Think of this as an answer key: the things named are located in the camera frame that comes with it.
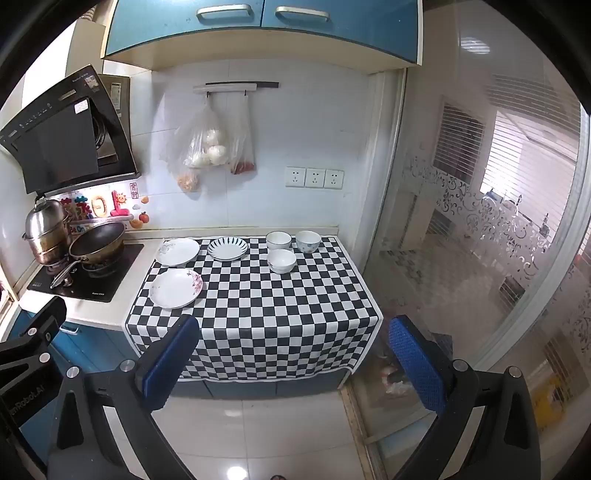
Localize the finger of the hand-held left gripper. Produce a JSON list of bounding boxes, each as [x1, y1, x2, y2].
[[0, 295, 68, 384]]

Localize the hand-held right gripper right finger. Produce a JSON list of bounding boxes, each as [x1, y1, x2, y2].
[[388, 315, 542, 480]]

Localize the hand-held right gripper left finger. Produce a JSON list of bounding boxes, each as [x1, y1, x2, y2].
[[46, 315, 201, 480]]

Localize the white bowl floral print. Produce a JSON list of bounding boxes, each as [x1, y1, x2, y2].
[[295, 230, 321, 254]]

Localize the white bowl dark rim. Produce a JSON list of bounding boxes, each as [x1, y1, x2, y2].
[[265, 231, 293, 252]]

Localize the white plastic bag on floor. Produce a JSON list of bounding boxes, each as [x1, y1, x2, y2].
[[381, 362, 416, 398]]

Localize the blue lower cabinet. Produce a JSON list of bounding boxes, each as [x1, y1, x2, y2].
[[0, 305, 352, 402]]

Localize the blue cabinet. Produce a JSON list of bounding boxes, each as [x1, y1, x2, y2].
[[0, 305, 352, 402], [102, 0, 423, 73]]

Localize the black gas stove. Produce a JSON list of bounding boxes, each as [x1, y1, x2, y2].
[[27, 242, 145, 304]]

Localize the white plate pink flower print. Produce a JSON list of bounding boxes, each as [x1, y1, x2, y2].
[[149, 268, 204, 309]]

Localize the steel steamer pot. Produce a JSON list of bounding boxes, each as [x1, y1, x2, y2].
[[21, 196, 73, 267]]

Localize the dark frying pan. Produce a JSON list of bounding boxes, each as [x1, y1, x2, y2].
[[50, 222, 127, 289]]

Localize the white plate grey floral print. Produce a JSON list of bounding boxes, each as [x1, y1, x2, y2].
[[154, 237, 201, 267]]

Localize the black white checkered cloth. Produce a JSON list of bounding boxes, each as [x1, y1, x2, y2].
[[124, 235, 384, 383]]

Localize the white plate dark striped rim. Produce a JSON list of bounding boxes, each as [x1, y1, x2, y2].
[[207, 236, 249, 261]]

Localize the plain white bowl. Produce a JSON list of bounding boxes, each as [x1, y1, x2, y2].
[[267, 248, 297, 274]]

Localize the small bag with orange food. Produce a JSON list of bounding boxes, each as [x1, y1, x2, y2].
[[177, 168, 202, 195]]

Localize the black range hood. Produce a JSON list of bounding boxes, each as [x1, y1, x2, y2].
[[0, 65, 140, 195]]

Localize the patterned glass sliding door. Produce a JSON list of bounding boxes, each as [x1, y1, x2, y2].
[[362, 0, 591, 467]]

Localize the plastic bag with red food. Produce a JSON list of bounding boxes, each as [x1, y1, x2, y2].
[[229, 95, 256, 176]]

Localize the plastic bag with white buns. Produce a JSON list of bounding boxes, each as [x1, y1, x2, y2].
[[159, 95, 230, 169]]

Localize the blue upper cabinet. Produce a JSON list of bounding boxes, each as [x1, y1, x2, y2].
[[102, 0, 423, 73]]

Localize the colourful wall stickers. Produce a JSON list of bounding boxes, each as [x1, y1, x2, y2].
[[48, 181, 151, 232]]

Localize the wall hook rail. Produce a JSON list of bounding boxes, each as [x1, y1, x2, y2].
[[193, 81, 280, 96]]

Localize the silver cabinet handle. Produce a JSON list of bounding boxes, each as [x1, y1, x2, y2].
[[274, 6, 331, 22], [196, 4, 253, 22]]

